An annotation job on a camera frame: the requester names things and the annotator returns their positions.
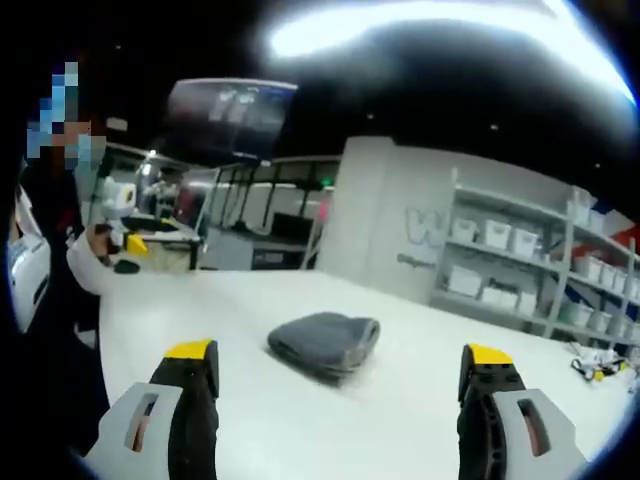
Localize white square pillar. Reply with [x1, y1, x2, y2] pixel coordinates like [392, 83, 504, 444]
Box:
[314, 136, 457, 307]

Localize hanging dark display screen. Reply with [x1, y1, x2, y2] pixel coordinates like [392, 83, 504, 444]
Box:
[163, 77, 300, 162]

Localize background work cart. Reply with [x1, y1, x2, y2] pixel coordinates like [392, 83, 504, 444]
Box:
[123, 214, 207, 274]

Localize small clutter of parts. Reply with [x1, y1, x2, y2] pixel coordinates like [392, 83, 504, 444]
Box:
[568, 347, 632, 384]

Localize grey towel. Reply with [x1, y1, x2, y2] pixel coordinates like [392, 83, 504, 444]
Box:
[266, 310, 382, 387]

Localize bright ceiling light strip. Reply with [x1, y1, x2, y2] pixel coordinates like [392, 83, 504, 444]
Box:
[267, 0, 637, 104]

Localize red and blue wall banner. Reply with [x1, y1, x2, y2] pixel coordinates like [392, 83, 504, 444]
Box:
[573, 197, 640, 267]

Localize person's dark clothed torso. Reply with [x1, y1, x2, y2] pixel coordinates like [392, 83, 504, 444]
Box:
[18, 162, 112, 454]

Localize grey metal shelf rack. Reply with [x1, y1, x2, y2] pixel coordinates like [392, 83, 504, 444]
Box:
[429, 168, 640, 347]

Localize black box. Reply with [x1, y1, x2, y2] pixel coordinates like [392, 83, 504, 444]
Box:
[251, 246, 307, 272]

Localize white chest-worn device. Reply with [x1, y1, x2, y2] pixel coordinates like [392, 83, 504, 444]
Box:
[6, 183, 52, 335]

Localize person's left hand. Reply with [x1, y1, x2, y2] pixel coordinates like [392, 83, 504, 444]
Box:
[85, 222, 123, 267]

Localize rows of white storage bins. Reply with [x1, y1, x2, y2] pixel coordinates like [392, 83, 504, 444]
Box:
[447, 187, 640, 341]

